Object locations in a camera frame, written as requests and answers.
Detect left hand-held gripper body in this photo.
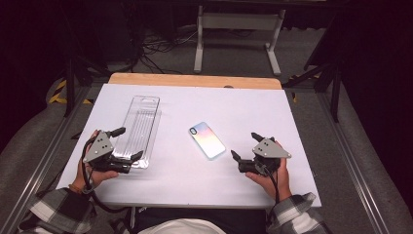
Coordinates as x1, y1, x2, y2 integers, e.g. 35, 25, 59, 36
82, 130, 134, 175

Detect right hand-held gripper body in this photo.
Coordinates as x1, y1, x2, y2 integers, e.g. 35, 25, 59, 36
238, 137, 292, 178

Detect clear plastic packaging tray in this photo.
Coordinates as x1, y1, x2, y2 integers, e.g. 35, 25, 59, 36
111, 95, 163, 170

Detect iridescent phone case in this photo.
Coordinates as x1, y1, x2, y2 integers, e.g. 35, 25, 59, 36
188, 121, 227, 161

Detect person's left hand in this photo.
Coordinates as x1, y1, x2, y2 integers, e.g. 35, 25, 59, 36
73, 130, 120, 193

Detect person's right hand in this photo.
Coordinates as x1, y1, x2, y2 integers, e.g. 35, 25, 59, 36
244, 137, 292, 202

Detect orange wristband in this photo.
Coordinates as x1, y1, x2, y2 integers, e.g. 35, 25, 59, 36
67, 183, 84, 195

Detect white board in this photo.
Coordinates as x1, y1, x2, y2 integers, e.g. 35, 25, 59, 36
56, 83, 322, 209

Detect yellow black floor tape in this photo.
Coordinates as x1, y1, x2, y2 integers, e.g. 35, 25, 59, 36
48, 79, 94, 105

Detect black tripod stand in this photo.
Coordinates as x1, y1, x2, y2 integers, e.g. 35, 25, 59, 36
61, 48, 113, 118
282, 16, 347, 123

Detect person's torso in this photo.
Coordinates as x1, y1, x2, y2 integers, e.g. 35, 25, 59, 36
110, 206, 271, 234

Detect wooden table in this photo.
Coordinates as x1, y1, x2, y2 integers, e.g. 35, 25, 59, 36
107, 72, 282, 91

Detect white metal stand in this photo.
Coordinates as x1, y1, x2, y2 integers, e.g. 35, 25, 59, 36
193, 4, 286, 77

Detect left hand-held gripper black cable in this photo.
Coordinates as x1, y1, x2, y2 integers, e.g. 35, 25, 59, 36
81, 136, 131, 215

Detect hand-held gripper black cable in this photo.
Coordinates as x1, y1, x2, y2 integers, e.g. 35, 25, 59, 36
81, 136, 131, 215
264, 165, 281, 225

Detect right hand-held gripper black cable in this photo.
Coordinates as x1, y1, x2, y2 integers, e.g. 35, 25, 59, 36
264, 165, 281, 225

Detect aluminium rail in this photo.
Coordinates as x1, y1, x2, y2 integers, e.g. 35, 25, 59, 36
315, 92, 393, 234
0, 85, 95, 234

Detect black floor cables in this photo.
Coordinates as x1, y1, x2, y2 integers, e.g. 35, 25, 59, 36
130, 27, 199, 75

